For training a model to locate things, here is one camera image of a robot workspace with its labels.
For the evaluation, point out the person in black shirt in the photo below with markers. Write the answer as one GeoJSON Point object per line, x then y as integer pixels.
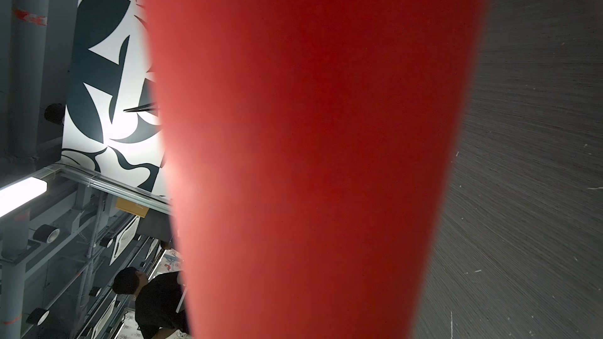
{"type": "Point", "coordinates": [159, 312]}

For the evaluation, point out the ceiling light strip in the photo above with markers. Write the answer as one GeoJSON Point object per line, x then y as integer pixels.
{"type": "Point", "coordinates": [19, 193]}

